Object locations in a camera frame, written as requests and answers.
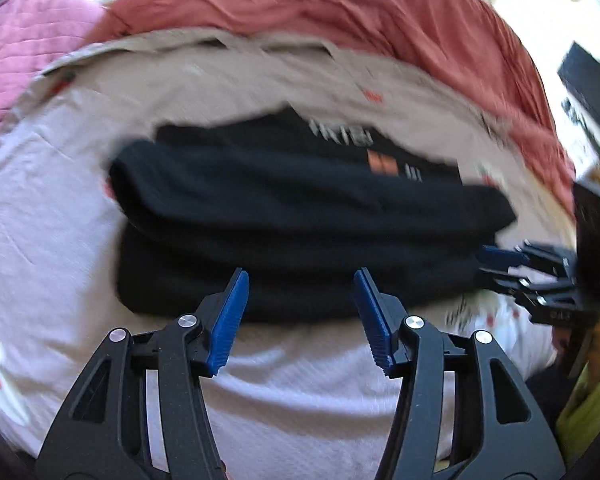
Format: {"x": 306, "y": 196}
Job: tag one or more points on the black sweater orange cuffs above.
{"x": 300, "y": 210}

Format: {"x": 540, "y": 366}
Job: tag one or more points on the black tv monitor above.
{"x": 580, "y": 74}

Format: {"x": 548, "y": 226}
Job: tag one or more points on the mauve strawberry print blanket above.
{"x": 296, "y": 400}

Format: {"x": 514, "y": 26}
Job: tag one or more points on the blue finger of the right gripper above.
{"x": 520, "y": 287}
{"x": 537, "y": 256}

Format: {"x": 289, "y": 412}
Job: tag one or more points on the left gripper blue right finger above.
{"x": 464, "y": 411}

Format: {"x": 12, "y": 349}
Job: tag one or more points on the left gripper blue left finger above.
{"x": 101, "y": 429}

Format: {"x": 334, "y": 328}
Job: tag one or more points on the coral red duvet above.
{"x": 463, "y": 43}

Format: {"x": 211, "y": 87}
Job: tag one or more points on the pink quilted pillow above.
{"x": 34, "y": 33}

